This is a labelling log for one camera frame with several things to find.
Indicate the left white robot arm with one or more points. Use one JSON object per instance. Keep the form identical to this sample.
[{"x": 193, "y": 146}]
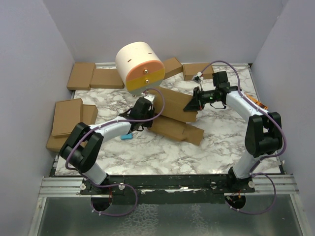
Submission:
[{"x": 82, "y": 146}]

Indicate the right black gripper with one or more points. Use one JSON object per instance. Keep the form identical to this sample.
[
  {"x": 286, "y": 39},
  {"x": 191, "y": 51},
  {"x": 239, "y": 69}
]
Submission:
[{"x": 194, "y": 104}]

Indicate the round pastel drawer cabinet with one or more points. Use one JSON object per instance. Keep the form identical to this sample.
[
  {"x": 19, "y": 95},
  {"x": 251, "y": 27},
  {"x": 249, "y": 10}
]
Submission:
[{"x": 139, "y": 67}]

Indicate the small blue block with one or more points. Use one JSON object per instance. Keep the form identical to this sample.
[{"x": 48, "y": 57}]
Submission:
[{"x": 126, "y": 136}]

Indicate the orange paperback book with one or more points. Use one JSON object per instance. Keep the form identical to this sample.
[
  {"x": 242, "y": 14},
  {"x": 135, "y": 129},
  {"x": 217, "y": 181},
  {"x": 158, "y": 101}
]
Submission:
[{"x": 257, "y": 102}]

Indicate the cardboard box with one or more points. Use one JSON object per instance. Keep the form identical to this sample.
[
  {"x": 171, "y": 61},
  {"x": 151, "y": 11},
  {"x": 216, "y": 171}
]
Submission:
[
  {"x": 89, "y": 117},
  {"x": 67, "y": 115},
  {"x": 174, "y": 122},
  {"x": 106, "y": 79},
  {"x": 172, "y": 67},
  {"x": 81, "y": 76},
  {"x": 191, "y": 69}
]

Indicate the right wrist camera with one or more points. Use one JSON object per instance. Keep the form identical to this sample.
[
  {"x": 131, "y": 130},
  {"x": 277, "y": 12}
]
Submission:
[{"x": 198, "y": 78}]

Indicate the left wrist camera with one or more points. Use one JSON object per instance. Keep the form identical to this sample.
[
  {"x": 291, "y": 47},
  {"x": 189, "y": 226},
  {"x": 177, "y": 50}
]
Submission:
[{"x": 148, "y": 96}]

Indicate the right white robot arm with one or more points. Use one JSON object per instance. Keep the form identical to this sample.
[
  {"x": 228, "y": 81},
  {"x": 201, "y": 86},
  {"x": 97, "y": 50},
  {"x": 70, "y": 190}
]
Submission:
[{"x": 263, "y": 136}]

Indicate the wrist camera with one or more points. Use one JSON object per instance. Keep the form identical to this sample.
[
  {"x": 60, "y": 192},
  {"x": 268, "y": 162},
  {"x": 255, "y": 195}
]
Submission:
[
  {"x": 148, "y": 96},
  {"x": 198, "y": 78}
]

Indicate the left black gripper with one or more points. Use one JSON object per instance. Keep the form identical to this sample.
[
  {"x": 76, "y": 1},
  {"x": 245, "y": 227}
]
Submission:
[{"x": 147, "y": 124}]

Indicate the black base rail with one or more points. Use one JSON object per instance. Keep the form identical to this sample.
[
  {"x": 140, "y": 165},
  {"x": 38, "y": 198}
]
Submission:
[{"x": 167, "y": 189}]

